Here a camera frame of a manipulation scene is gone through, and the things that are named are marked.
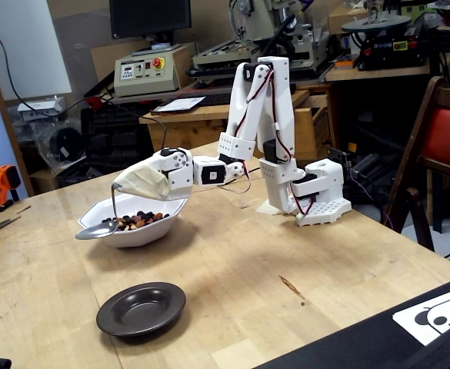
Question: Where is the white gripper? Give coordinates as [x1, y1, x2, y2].
[114, 147, 194, 201]

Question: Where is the trail mix pile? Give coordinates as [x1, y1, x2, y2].
[101, 210, 171, 232]

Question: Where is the white octagonal bowl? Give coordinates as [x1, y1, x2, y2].
[77, 192, 189, 249]

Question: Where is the metal spoon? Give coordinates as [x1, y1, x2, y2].
[74, 183, 122, 241]

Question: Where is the small black plate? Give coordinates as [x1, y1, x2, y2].
[95, 281, 187, 338]

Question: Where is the black storage crate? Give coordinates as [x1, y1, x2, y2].
[79, 102, 153, 165]

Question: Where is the wooden workbench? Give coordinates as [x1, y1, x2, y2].
[138, 88, 335, 165]

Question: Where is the white paper sheet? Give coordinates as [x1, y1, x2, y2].
[150, 95, 207, 115]

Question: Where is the plastic bag with black spool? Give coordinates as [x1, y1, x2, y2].
[11, 111, 89, 176]

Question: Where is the black keyboard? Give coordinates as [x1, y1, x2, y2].
[193, 90, 233, 108]

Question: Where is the beige control box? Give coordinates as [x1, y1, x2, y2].
[113, 42, 197, 98]

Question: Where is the beige tape flap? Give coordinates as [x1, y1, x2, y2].
[254, 198, 285, 217]

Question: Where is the small white box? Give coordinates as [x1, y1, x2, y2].
[16, 95, 67, 121]

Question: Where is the orange and black tool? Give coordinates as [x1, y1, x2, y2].
[0, 165, 22, 214]

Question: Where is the black computer monitor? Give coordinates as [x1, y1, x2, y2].
[108, 0, 193, 52]

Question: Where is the white board panel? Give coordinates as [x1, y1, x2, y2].
[0, 0, 73, 101]

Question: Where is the beige milling machine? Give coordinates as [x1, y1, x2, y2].
[188, 0, 335, 84]

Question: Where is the small orange box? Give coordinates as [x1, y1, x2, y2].
[334, 53, 361, 70]

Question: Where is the wooden shelf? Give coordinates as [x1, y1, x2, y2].
[323, 57, 441, 82]

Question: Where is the brown cardboard box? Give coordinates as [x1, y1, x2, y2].
[326, 2, 370, 36]

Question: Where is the black laptop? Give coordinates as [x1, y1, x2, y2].
[254, 268, 450, 369]

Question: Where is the black scroll saw machine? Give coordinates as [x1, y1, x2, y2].
[341, 0, 432, 72]

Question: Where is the wooden chair with red cushion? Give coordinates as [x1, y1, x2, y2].
[380, 75, 450, 253]

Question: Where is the white panda sticker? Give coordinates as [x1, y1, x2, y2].
[392, 294, 450, 347]

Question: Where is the long black cable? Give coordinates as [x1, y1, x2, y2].
[0, 19, 169, 151]

